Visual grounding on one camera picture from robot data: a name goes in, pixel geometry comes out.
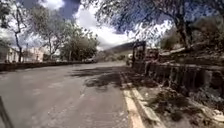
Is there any low stone retaining wall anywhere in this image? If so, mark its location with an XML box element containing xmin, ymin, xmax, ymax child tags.
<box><xmin>132</xmin><ymin>59</ymin><xmax>224</xmax><ymax>98</ymax></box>

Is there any large tree with dark trunk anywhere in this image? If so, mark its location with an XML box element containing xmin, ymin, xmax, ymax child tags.
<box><xmin>87</xmin><ymin>0</ymin><xmax>224</xmax><ymax>51</ymax></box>

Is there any bare thin tree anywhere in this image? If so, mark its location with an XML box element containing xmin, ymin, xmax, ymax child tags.
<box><xmin>0</xmin><ymin>0</ymin><xmax>34</xmax><ymax>64</ymax></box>

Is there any vehicle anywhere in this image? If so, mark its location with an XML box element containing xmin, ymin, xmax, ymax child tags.
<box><xmin>83</xmin><ymin>57</ymin><xmax>98</xmax><ymax>64</ymax></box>

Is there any low roadside wall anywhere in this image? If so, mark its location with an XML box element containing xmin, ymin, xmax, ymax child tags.
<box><xmin>0</xmin><ymin>60</ymin><xmax>88</xmax><ymax>72</ymax></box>

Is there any pale building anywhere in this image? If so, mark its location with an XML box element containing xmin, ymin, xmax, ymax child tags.
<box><xmin>5</xmin><ymin>46</ymin><xmax>48</xmax><ymax>64</ymax></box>

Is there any leafy green tree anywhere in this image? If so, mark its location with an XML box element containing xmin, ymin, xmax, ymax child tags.
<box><xmin>31</xmin><ymin>8</ymin><xmax>100</xmax><ymax>62</ymax></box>

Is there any bushy hillside slope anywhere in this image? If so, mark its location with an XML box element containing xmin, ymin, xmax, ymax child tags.
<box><xmin>156</xmin><ymin>14</ymin><xmax>224</xmax><ymax>68</ymax></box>

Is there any distant hill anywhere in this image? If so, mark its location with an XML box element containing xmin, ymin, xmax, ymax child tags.
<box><xmin>96</xmin><ymin>41</ymin><xmax>138</xmax><ymax>62</ymax></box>

